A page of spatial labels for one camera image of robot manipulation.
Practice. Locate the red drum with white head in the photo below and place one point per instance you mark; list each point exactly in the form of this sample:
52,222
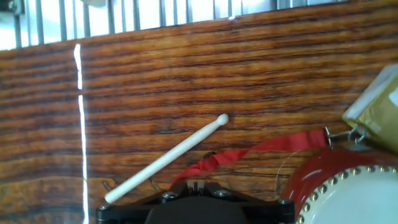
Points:
351,199

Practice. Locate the gold tissue pack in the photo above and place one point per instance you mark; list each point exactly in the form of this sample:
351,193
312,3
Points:
379,115

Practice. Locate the glossy brown wooden board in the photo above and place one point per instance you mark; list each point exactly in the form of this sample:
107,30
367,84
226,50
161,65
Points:
186,77

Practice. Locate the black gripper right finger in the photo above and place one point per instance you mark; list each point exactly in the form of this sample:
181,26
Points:
267,213

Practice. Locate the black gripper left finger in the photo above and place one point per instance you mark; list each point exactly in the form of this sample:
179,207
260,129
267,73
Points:
130,213

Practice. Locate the white wooden drumstick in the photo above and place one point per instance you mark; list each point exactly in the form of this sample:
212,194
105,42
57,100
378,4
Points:
168,157

